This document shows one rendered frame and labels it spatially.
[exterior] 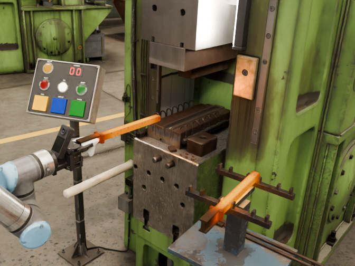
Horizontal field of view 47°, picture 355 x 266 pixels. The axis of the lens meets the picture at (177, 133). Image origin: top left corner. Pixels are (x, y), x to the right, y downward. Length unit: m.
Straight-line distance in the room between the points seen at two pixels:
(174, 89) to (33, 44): 4.48
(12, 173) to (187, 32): 0.84
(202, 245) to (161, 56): 0.79
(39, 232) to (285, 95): 1.00
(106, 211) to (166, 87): 1.27
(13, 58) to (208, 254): 5.29
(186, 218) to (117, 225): 1.07
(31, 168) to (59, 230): 1.56
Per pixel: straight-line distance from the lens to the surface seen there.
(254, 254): 1.60
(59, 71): 2.12
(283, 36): 1.61
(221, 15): 1.76
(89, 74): 2.04
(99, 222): 2.91
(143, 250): 2.23
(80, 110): 2.01
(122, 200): 2.41
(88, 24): 6.88
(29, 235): 1.28
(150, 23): 1.79
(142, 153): 1.91
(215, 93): 2.22
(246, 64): 1.66
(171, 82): 2.08
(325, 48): 1.95
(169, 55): 1.74
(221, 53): 1.90
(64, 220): 2.97
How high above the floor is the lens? 1.71
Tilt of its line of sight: 24 degrees down
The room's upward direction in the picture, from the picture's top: 3 degrees clockwise
